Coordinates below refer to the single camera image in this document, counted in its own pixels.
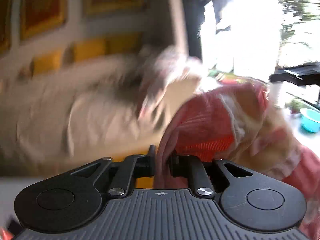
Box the pink ribbed child's dress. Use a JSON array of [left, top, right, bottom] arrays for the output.
[[154, 83, 319, 239]]

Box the turquoise plastic basin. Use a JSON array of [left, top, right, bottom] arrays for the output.
[[300, 108, 320, 133]]

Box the floral pink blanket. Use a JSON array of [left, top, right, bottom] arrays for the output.
[[136, 45, 207, 132]]

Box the beige covered sofa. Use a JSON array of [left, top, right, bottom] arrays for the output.
[[1, 55, 198, 177]]

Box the yellow cushion right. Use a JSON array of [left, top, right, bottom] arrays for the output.
[[106, 32, 143, 54]]

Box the yellow cushion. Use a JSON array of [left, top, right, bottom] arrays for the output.
[[106, 32, 143, 54], [72, 38, 107, 62], [31, 49, 63, 76]]

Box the yellow cushion middle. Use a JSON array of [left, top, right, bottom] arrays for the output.
[[72, 38, 107, 62]]

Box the yellow cushion left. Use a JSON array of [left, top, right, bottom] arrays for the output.
[[31, 49, 63, 76]]

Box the framed picture gold frame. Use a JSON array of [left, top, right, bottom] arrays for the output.
[[20, 0, 67, 41]]

